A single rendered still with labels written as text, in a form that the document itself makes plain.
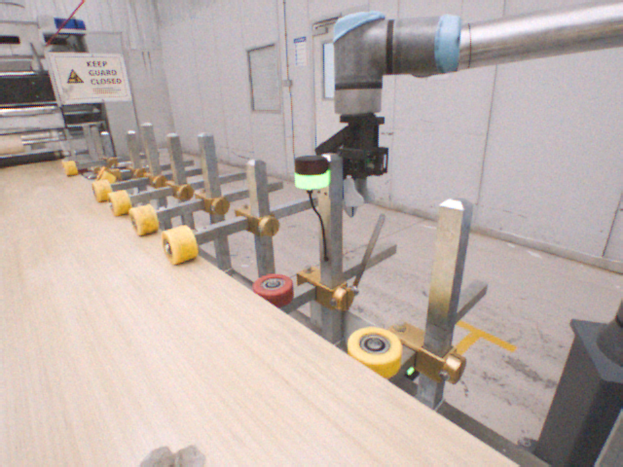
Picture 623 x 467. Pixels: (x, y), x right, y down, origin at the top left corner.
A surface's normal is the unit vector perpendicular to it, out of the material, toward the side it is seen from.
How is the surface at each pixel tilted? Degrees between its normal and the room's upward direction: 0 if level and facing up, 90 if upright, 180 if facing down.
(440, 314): 90
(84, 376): 0
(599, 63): 90
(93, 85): 90
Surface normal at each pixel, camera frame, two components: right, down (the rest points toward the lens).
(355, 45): -0.23, 0.38
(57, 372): -0.04, -0.92
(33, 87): 0.68, 0.26
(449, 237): -0.73, 0.29
